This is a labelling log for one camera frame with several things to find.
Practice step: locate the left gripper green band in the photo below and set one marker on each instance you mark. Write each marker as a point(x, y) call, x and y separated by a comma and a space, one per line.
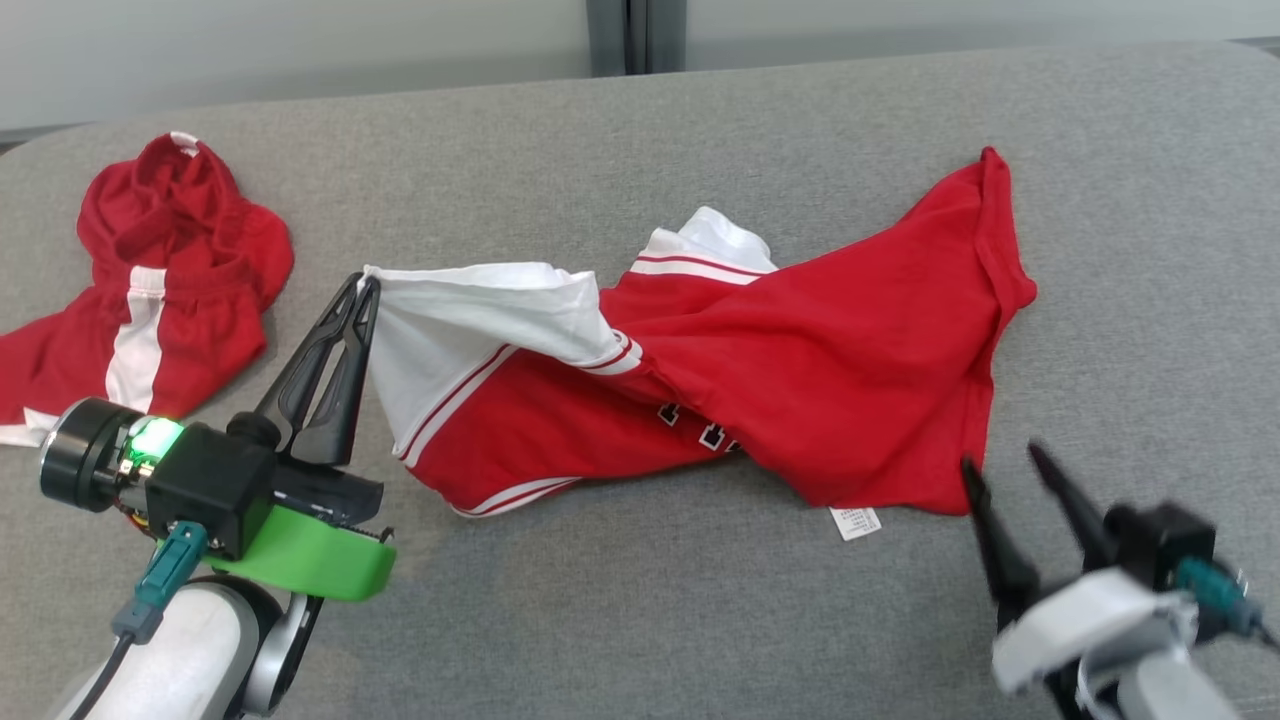
point(320, 565)

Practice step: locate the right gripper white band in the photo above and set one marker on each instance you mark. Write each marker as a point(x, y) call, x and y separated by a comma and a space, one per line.
point(1090, 615)

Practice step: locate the red shorts with white stripe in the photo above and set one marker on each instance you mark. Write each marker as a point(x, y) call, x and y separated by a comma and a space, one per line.
point(200, 330)

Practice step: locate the red white-sleeved jersey shirt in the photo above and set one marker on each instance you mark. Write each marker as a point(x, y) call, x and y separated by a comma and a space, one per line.
point(850, 350)

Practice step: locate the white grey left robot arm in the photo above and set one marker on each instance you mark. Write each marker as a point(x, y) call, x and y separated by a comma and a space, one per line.
point(170, 650)

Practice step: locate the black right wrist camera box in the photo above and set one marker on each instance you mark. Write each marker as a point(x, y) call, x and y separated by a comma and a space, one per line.
point(1160, 540)

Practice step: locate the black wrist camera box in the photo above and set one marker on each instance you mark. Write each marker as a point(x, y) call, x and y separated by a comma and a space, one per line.
point(1160, 540)
point(210, 490)

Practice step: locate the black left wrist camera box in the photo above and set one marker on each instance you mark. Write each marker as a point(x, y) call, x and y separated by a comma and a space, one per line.
point(210, 490)

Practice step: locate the grey partition post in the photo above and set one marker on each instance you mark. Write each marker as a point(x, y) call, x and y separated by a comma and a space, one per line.
point(635, 35)

